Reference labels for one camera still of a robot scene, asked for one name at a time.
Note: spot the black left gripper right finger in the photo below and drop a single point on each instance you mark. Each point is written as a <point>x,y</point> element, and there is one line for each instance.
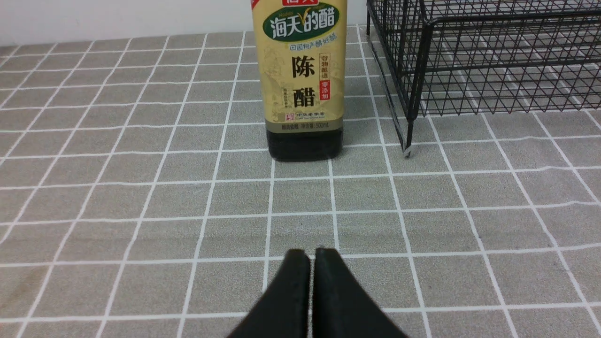
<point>341,307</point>

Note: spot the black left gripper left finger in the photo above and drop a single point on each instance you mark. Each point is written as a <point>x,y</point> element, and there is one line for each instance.
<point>282,311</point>

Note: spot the dark vinegar bottle yellow label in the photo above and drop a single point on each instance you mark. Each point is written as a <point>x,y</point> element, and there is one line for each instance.
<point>301,51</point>

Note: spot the black wire mesh shelf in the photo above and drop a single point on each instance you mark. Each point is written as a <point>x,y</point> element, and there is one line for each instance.
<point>485,56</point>

